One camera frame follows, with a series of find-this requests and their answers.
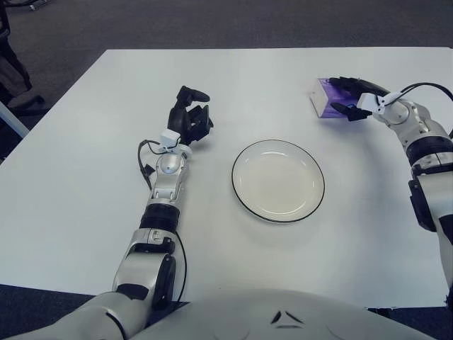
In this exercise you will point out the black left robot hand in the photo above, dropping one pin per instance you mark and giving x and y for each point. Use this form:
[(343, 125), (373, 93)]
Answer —
[(180, 118)]

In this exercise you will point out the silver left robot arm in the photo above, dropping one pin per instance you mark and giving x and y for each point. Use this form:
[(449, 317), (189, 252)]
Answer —
[(166, 177)]

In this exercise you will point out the white right wrist sensor box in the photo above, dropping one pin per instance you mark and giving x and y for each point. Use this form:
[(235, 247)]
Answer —
[(369, 102)]

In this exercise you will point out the purple tissue paper pack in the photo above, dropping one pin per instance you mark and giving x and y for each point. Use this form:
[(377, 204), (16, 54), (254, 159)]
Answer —
[(318, 95)]

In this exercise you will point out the grey robot torso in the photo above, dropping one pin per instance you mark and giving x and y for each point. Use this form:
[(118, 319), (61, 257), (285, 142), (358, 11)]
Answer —
[(247, 315)]

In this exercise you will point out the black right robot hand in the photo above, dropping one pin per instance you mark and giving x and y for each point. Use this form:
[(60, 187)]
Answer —
[(368, 86)]

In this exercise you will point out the white plate with black rim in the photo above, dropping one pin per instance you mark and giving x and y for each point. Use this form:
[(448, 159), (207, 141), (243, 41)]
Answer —
[(277, 184)]

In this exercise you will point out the white left wrist sensor box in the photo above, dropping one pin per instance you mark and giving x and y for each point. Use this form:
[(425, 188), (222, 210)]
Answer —
[(169, 137)]

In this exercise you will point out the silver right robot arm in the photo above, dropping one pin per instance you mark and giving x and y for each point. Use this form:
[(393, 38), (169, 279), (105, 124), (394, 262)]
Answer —
[(424, 141)]

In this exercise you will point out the white table leg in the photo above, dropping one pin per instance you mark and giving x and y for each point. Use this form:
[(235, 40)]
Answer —
[(14, 120)]

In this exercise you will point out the white wrist sensor box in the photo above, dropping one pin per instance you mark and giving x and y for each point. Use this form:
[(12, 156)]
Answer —
[(369, 102), (169, 137)]

